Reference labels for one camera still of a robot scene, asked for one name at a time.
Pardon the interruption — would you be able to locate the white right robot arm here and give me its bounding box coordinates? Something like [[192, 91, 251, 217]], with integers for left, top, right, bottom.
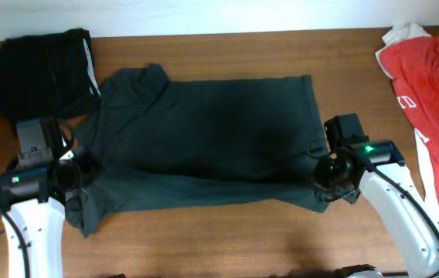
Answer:
[[311, 114, 439, 277]]

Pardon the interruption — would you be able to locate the red and white garment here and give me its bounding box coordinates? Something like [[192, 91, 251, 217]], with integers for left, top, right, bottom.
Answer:
[[376, 23, 439, 223]]

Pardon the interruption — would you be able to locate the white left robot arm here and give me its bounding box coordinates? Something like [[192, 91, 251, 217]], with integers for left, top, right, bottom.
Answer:
[[0, 117, 96, 277]]

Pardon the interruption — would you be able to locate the dark green t-shirt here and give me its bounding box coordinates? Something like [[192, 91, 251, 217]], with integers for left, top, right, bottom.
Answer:
[[66, 64, 328, 236]]

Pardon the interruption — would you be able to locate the folded black garment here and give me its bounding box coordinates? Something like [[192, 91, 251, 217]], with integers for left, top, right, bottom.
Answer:
[[0, 28, 101, 126]]

